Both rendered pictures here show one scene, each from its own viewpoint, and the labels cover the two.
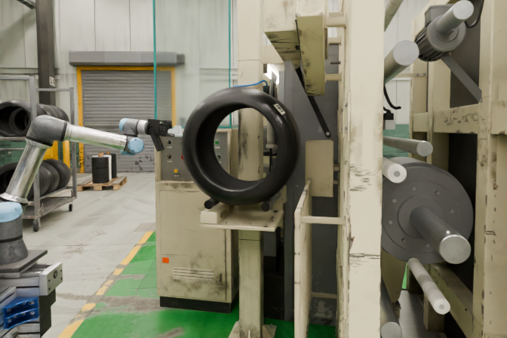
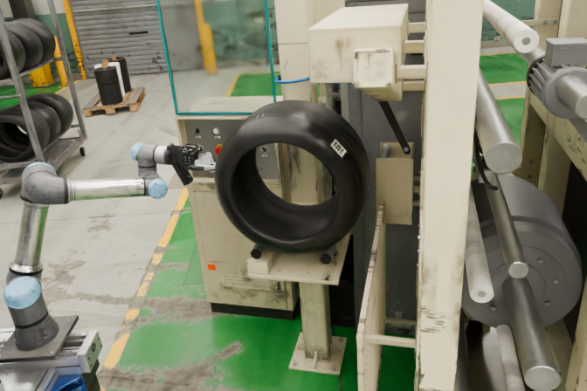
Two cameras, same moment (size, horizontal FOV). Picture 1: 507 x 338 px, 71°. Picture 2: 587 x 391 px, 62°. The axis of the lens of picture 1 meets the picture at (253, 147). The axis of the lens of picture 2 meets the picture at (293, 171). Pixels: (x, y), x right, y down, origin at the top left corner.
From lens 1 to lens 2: 0.68 m
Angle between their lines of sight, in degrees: 20
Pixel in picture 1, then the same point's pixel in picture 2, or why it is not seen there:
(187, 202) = not seen: hidden behind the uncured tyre
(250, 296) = (314, 319)
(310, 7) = (374, 71)
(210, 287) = (267, 295)
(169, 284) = (219, 291)
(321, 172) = (397, 196)
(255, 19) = not seen: outside the picture
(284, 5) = (338, 47)
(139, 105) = not seen: outside the picture
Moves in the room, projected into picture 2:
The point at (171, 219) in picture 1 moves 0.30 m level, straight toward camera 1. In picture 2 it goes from (212, 223) to (215, 251)
